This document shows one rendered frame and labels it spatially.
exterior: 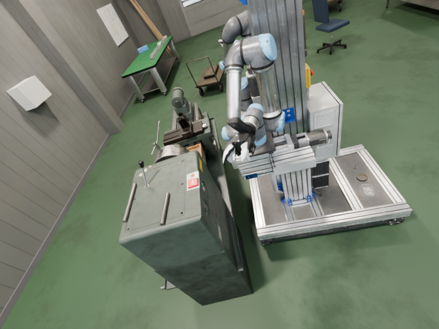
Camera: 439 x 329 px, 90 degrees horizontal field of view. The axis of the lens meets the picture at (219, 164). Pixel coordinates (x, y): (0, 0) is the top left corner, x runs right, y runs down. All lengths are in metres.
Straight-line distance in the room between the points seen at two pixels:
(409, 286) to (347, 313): 0.50
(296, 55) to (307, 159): 0.60
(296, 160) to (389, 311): 1.30
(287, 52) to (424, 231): 1.88
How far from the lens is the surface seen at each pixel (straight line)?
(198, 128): 2.25
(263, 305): 2.20
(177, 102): 2.65
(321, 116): 1.62
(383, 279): 2.30
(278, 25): 1.38
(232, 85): 1.14
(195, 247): 1.36
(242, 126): 0.87
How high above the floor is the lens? 2.12
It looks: 41 degrees down
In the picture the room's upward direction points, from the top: 24 degrees counter-clockwise
